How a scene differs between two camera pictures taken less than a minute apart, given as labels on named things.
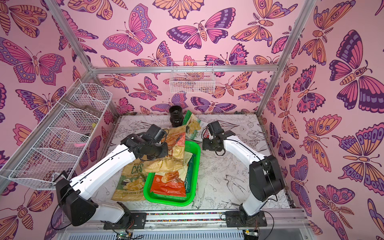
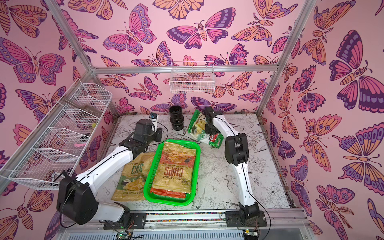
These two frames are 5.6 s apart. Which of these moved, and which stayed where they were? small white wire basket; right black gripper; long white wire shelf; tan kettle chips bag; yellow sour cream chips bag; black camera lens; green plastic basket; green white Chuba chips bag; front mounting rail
Moved: right black gripper; tan kettle chips bag; green white Chuba chips bag
Stayed: green plastic basket; front mounting rail; long white wire shelf; small white wire basket; yellow sour cream chips bag; black camera lens
